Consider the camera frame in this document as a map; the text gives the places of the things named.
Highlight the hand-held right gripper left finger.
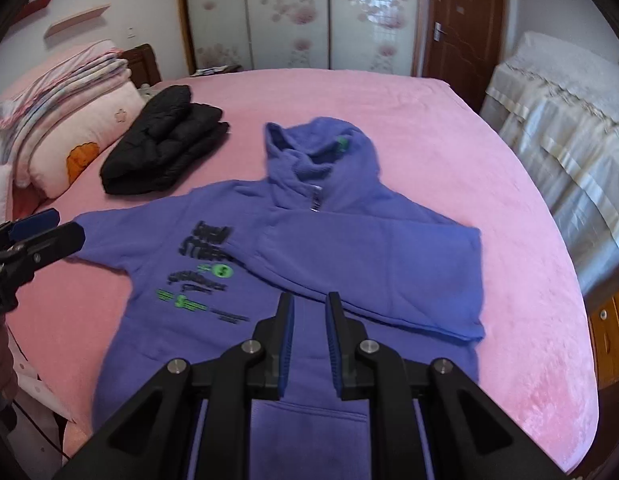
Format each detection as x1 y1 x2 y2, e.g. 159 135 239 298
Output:
52 292 296 480

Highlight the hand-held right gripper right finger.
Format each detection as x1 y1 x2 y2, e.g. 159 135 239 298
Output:
325 291 573 480

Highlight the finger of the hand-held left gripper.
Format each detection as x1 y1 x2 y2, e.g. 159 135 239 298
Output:
0 208 61 252
0 222 86 283

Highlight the purple zip hoodie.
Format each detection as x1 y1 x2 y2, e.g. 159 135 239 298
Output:
70 116 487 480

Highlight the white pillow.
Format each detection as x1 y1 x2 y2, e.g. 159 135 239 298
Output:
0 162 16 227

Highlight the pink pillow with orange print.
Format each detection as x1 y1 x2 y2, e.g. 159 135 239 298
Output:
27 80 148 200

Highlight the stack of folded quilts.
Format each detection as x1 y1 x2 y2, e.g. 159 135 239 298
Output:
0 40 131 173

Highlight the black puffer jacket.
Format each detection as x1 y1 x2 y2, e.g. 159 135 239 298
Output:
100 85 231 196

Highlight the wooden headboard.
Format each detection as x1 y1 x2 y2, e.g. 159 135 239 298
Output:
120 43 163 92

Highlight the pink bed blanket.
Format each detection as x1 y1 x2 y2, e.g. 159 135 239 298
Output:
4 69 603 478

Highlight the wooden drawer cabinet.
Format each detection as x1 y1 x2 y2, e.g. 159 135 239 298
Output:
587 275 619 391

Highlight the furniture under white lace cloth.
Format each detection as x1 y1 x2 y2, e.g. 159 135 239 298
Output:
479 30 619 293

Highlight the floral sliding-door wardrobe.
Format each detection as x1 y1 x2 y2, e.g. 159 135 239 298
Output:
177 0 430 77

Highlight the brown wooden door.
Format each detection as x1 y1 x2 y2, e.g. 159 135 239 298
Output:
422 0 507 113

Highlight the black cable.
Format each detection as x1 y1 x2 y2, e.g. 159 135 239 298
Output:
10 400 73 462

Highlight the pink wall shelf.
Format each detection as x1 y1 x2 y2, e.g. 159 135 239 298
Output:
44 2 112 39

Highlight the red wall decoration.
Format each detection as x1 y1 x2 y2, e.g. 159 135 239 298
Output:
14 0 57 22

